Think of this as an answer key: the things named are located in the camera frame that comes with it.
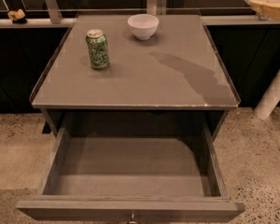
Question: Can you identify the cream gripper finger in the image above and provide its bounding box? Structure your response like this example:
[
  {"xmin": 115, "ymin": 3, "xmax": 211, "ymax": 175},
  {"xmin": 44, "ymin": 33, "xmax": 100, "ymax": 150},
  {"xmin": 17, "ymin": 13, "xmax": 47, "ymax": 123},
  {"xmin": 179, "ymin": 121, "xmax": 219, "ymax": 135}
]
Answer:
[{"xmin": 249, "ymin": 0, "xmax": 280, "ymax": 21}]

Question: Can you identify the grey cabinet with top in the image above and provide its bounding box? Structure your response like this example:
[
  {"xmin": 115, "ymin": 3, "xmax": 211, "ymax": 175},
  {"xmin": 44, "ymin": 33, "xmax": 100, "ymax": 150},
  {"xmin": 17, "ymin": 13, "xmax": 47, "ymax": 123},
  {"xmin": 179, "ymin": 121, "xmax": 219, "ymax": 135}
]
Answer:
[{"xmin": 31, "ymin": 15, "xmax": 240, "ymax": 128}]

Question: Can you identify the open grey top drawer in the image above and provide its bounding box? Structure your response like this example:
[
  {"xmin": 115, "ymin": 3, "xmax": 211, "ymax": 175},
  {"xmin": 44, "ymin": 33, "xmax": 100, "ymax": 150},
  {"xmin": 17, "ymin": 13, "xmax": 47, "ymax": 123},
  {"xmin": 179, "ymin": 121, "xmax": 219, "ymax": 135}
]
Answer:
[{"xmin": 17, "ymin": 126, "xmax": 245, "ymax": 223}]

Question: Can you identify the metal drawer knob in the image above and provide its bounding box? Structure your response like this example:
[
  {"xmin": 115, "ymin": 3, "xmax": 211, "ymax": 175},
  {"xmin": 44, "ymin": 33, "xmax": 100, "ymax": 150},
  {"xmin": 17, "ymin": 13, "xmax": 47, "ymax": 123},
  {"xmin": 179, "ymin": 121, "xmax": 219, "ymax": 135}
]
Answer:
[{"xmin": 127, "ymin": 213, "xmax": 138, "ymax": 224}]

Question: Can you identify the white ceramic bowl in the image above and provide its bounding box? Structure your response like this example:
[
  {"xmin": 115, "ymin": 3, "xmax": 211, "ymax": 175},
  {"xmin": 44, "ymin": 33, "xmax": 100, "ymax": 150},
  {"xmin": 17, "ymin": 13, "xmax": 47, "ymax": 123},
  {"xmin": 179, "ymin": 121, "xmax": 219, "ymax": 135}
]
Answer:
[{"xmin": 128, "ymin": 14, "xmax": 159, "ymax": 40}]

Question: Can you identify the green soda can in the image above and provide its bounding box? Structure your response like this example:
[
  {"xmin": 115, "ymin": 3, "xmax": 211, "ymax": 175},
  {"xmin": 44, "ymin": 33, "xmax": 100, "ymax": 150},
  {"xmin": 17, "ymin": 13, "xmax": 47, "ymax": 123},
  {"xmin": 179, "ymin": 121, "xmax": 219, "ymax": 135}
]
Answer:
[{"xmin": 86, "ymin": 29, "xmax": 109, "ymax": 69}]

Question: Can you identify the small yellow black object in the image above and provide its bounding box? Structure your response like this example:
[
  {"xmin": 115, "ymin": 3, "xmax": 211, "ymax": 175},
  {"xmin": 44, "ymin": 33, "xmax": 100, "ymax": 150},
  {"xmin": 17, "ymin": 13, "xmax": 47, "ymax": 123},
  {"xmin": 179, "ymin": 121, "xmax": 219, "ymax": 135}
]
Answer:
[{"xmin": 7, "ymin": 8, "xmax": 27, "ymax": 23}]

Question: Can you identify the white cylindrical post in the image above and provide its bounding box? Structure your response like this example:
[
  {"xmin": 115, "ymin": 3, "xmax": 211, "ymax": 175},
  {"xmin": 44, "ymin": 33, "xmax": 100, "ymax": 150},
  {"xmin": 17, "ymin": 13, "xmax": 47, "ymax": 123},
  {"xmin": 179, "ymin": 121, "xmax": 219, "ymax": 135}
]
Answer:
[{"xmin": 254, "ymin": 69, "xmax": 280, "ymax": 119}]

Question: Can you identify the metal railing frame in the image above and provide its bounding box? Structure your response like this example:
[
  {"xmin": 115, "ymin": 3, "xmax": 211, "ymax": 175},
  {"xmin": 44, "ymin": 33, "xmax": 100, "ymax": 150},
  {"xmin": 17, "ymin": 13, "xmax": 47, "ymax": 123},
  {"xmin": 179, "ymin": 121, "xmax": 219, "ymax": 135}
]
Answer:
[{"xmin": 0, "ymin": 0, "xmax": 273, "ymax": 24}]

